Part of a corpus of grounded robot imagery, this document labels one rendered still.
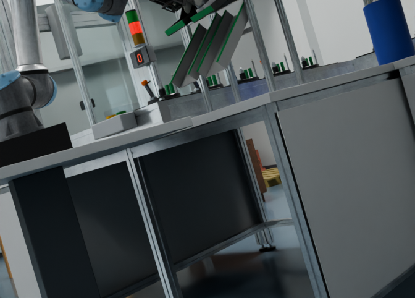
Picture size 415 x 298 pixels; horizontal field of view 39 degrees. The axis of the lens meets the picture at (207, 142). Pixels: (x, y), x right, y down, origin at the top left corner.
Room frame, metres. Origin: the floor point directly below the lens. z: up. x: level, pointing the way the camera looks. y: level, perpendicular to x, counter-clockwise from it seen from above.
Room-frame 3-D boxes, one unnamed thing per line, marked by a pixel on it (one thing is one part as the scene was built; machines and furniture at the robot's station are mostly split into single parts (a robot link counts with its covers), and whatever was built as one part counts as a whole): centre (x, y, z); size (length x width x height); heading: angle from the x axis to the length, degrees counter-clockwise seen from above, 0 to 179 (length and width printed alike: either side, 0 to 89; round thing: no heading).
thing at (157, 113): (2.50, 0.42, 0.91); 0.89 x 0.06 x 0.11; 43
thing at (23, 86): (1.96, 0.58, 1.11); 0.13 x 0.12 x 0.14; 158
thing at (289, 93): (2.71, -0.20, 0.85); 1.50 x 1.41 x 0.03; 43
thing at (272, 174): (7.65, -0.67, 0.05); 1.18 x 0.82 x 0.11; 25
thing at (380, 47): (2.52, -0.87, 1.00); 0.16 x 0.16 x 0.27
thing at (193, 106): (2.74, -0.23, 0.91); 1.24 x 0.33 x 0.10; 133
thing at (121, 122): (2.32, 0.33, 0.93); 0.21 x 0.07 x 0.06; 43
